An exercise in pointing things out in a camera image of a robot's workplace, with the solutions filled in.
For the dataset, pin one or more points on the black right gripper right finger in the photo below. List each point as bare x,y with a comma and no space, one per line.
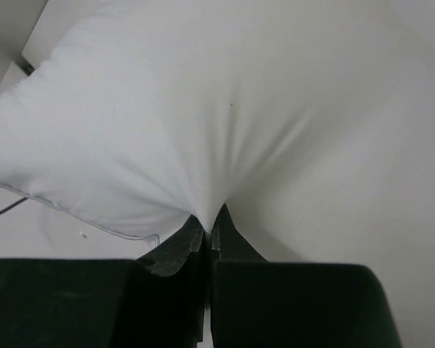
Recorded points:
258,303

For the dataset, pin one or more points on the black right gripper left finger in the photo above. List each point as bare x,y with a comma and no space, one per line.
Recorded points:
154,301

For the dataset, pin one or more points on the white pillow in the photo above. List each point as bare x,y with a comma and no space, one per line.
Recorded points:
314,118

